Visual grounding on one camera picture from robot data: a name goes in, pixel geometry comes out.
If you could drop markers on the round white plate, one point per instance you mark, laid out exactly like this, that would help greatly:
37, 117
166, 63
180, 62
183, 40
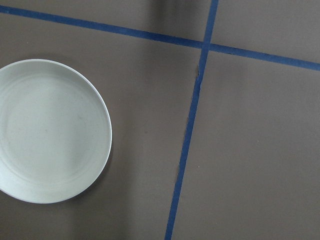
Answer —
55, 131

